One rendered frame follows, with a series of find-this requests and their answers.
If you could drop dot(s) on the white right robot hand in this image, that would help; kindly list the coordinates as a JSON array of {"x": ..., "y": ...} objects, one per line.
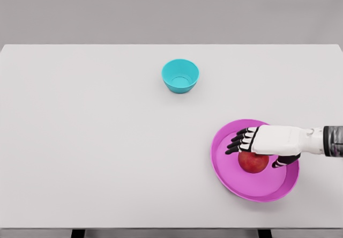
[{"x": 276, "y": 140}]

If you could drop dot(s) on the red apple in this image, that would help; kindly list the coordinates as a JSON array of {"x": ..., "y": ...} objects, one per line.
[{"x": 253, "y": 163}]

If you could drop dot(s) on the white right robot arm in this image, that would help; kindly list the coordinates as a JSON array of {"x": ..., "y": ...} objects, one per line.
[{"x": 325, "y": 141}]

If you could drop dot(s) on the pink plate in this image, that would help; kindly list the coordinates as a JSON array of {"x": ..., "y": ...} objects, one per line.
[{"x": 268, "y": 187}]

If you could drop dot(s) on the blue bowl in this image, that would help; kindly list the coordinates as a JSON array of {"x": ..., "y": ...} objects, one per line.
[{"x": 180, "y": 75}]

